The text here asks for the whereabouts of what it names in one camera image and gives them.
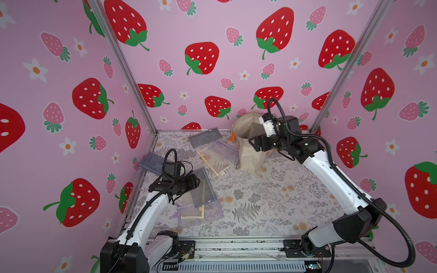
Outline grey mesh pouch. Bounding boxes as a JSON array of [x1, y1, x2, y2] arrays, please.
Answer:
[[188, 128, 222, 148], [138, 153, 164, 175], [190, 167, 217, 208]]

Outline beige canvas bag orange handles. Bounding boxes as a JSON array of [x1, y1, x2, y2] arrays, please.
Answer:
[[230, 112, 274, 176]]

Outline purple mesh pouch bottom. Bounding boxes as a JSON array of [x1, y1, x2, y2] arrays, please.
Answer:
[[177, 199, 224, 230]]

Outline purple mesh pouch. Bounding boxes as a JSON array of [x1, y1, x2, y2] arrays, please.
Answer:
[[208, 140, 240, 166], [177, 199, 224, 230]]

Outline yellow-trim mesh pouch bottom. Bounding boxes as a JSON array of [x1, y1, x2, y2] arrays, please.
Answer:
[[178, 204, 205, 220]]

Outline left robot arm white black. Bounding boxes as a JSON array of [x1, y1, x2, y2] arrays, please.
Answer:
[[100, 149, 200, 273]]

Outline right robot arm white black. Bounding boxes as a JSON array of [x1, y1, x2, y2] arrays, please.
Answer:
[[249, 98, 416, 268]]

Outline yellow-trim pouch under purple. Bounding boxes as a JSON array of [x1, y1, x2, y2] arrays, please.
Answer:
[[198, 148, 231, 176]]

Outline purple mesh pouch back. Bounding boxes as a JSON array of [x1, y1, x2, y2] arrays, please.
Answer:
[[208, 140, 240, 166]]

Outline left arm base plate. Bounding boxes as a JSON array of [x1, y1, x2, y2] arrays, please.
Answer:
[[159, 240, 196, 260]]

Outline aluminium frame rail front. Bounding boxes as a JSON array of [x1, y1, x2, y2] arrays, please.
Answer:
[[148, 236, 375, 260]]

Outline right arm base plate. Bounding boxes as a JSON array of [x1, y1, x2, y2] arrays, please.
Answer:
[[281, 240, 331, 258]]

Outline left frame post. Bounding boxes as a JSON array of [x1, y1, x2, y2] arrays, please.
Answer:
[[89, 0, 158, 136]]

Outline frame post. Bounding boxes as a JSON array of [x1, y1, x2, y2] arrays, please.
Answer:
[[311, 0, 393, 133], [89, 0, 158, 136]]

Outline right frame post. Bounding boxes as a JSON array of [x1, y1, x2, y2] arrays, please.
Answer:
[[311, 0, 393, 133]]

